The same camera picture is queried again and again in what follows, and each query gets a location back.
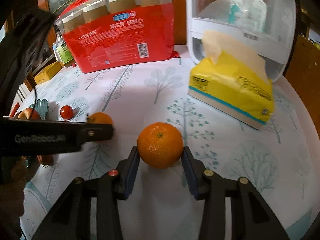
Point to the yellow cardboard box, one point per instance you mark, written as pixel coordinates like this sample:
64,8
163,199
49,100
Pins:
47,73

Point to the red cherry tomato far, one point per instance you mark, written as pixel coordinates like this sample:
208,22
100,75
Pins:
66,112

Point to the green label bottle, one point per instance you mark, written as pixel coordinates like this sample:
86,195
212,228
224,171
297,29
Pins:
63,52

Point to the orange tangerine round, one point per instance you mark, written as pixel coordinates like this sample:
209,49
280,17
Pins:
160,145

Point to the white clear storage box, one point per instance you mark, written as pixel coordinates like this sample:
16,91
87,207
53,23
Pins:
267,26

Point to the orange tangerine with stem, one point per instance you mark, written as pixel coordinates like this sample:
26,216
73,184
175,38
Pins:
100,118

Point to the yellow tissue pack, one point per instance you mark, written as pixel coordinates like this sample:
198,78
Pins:
232,78

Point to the person's left hand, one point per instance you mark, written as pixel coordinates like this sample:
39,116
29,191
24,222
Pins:
13,181

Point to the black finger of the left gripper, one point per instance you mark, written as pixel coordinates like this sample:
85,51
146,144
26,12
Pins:
91,132

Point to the red lychee near plate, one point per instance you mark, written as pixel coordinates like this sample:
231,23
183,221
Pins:
45,160

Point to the red yellow apple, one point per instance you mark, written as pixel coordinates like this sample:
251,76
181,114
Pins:
28,113

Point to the red paper cup package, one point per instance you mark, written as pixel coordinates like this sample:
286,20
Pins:
103,34

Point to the dark green scalloped plate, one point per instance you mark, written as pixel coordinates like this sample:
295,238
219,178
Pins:
42,107

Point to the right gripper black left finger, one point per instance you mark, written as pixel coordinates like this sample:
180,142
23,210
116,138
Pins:
70,216

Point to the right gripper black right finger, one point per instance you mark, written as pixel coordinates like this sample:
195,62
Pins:
251,216

